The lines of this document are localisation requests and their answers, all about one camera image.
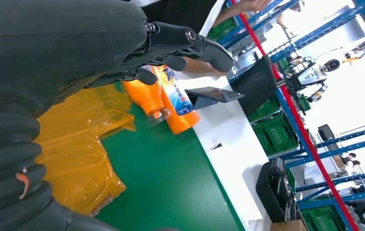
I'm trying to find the orange Tide detergent bottle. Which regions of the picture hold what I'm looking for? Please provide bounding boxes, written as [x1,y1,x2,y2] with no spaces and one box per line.
[155,64,201,135]
[121,78,172,126]

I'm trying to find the blue shelf rack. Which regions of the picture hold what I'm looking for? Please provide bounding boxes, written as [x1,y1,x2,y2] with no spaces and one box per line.
[217,0,365,231]

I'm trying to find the tablet in dark folding case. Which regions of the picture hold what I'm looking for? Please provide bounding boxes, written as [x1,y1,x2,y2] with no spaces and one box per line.
[185,54,279,116]

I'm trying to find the white humanoid robot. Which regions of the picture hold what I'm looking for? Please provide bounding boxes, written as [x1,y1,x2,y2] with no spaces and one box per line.
[284,55,341,103]

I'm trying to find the yellow taped cardboard sheet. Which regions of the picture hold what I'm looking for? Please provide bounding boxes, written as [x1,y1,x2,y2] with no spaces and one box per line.
[34,82,137,218]

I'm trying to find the white desk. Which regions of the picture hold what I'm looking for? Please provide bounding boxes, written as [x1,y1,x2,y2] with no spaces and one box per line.
[174,73,274,231]

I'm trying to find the black monitor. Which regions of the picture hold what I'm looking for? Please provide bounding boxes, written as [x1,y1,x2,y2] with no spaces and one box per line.
[317,124,335,141]

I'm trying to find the green table mat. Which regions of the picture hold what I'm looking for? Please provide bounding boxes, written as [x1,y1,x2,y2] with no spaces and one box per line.
[96,81,245,231]

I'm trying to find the open cardboard box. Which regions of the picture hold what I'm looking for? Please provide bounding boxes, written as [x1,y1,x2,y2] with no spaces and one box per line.
[270,220,308,231]

